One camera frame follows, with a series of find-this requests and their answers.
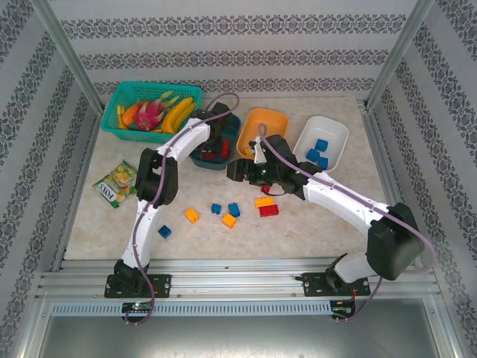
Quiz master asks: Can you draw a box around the white plastic container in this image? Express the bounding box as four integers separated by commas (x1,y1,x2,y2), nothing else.
293,116,350,172

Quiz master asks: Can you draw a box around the green Foxs candy bag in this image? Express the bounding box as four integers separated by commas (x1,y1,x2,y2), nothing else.
92,159,139,209

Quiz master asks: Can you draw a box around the aluminium side rail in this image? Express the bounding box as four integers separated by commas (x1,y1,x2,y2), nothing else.
357,97,440,277
51,111,104,272

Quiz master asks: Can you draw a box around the slotted grey cable duct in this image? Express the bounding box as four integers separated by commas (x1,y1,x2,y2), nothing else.
49,301,333,318

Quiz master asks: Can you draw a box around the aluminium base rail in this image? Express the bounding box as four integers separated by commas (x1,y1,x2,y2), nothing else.
35,259,444,300

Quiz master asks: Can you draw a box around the orange plastic container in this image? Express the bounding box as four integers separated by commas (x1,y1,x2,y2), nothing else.
236,107,290,160

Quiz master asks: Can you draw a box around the yellow toy banana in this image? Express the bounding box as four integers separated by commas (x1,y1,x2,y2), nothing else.
162,96,195,132
171,102,198,134

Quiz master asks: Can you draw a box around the small circuit board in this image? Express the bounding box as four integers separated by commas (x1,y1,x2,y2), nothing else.
330,304,358,318
121,301,154,313

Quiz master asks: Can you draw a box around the pink toy dragon fruit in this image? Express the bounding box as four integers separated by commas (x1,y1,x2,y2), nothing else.
133,90,183,132

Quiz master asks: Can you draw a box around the green plastic basket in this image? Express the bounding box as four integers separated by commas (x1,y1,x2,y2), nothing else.
100,81,204,145

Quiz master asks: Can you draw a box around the teal plastic container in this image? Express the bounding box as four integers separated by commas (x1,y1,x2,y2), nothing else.
188,113,242,172

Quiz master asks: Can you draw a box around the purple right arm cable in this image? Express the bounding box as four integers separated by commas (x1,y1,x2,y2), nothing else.
257,122,436,324

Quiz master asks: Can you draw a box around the orange toy fruit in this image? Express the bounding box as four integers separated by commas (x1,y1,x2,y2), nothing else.
121,103,139,128

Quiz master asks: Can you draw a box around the aluminium frame post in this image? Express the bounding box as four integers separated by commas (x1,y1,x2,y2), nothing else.
29,0,106,115
364,0,437,111

